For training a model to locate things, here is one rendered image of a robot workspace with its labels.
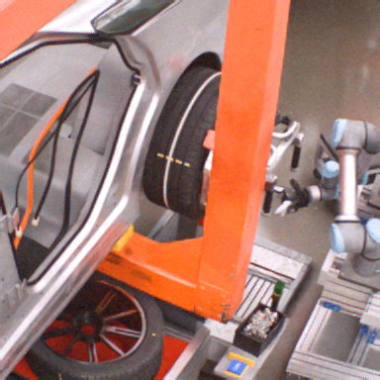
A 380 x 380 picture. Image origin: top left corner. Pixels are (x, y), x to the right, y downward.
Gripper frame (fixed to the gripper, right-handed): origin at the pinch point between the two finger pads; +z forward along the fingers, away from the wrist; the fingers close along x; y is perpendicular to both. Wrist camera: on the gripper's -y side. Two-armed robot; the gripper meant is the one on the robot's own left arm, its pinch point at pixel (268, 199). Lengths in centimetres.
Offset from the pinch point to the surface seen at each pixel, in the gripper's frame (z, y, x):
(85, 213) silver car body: 80, -14, -4
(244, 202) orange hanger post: 30, -40, -38
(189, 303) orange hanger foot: 42, 26, -26
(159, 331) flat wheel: 56, 33, -33
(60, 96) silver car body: 77, -22, 64
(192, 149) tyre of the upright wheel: 30.1, -20.1, 15.5
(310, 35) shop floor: -151, 83, 244
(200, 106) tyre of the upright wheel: 23.4, -32.0, 28.2
